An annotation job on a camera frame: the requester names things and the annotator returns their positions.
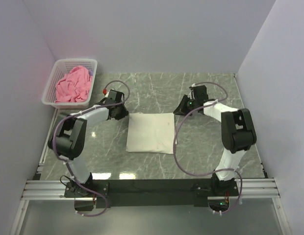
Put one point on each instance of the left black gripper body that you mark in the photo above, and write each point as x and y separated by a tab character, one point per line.
120	112

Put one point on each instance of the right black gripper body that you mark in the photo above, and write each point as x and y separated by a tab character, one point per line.
182	107

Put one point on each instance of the cream white t shirt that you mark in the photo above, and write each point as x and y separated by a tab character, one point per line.
151	133

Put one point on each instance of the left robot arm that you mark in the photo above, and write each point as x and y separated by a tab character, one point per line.
69	131

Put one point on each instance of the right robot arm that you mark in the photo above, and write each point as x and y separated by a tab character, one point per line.
237	132

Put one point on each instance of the pink t shirt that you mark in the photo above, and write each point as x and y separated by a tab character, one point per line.
74	86

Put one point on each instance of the white plastic laundry basket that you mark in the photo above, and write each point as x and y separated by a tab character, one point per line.
60	68

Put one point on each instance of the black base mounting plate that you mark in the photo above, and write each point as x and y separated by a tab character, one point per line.
155	192

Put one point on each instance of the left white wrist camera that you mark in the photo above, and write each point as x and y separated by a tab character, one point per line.
106	92

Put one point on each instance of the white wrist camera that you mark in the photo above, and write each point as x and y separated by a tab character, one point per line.
192	93
106	92

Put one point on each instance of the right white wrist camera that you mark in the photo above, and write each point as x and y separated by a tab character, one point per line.
192	93

